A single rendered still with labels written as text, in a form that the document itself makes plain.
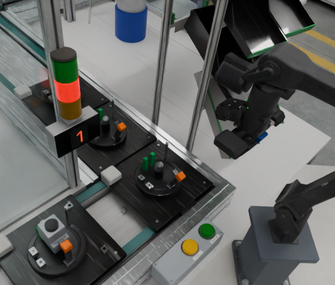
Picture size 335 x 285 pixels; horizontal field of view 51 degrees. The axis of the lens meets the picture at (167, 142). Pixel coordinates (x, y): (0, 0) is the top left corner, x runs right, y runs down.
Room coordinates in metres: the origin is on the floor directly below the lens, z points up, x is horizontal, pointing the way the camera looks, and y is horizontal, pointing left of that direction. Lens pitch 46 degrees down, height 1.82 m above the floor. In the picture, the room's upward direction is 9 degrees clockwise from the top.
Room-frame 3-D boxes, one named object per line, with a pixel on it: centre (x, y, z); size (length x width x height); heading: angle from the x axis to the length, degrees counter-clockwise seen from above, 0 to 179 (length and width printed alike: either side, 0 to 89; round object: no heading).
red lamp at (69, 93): (0.57, 0.23, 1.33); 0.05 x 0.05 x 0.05
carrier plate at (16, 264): (0.38, 0.23, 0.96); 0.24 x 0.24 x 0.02; 52
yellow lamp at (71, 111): (0.57, 0.23, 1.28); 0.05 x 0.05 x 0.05
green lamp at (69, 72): (0.57, 0.23, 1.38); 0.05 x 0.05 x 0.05
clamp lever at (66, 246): (0.36, 0.19, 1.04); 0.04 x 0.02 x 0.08; 52
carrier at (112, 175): (0.65, 0.01, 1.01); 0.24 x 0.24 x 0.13; 52
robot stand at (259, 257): (0.48, -0.32, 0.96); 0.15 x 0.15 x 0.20; 7
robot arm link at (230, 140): (0.56, -0.17, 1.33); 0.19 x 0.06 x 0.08; 142
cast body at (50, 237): (0.39, 0.23, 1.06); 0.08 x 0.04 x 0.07; 52
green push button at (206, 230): (0.50, -0.14, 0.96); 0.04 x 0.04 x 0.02
